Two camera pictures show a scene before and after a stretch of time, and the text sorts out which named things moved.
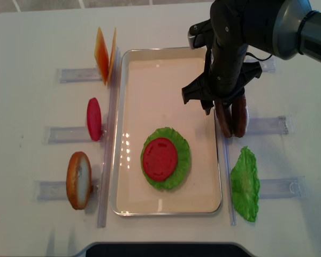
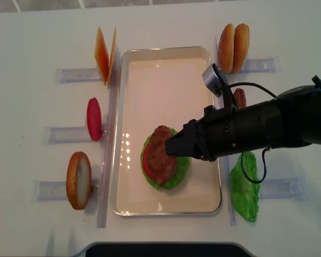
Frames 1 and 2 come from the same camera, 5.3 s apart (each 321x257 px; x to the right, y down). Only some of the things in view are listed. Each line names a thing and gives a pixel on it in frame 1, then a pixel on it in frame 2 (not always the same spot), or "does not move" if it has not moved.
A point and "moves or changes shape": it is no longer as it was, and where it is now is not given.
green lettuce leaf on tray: (183, 157) does not move
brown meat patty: (223, 111) moves or changes shape
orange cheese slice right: (112, 57) does not move
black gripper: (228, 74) -> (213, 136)
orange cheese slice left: (101, 55) does not move
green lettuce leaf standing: (245, 184) does not move
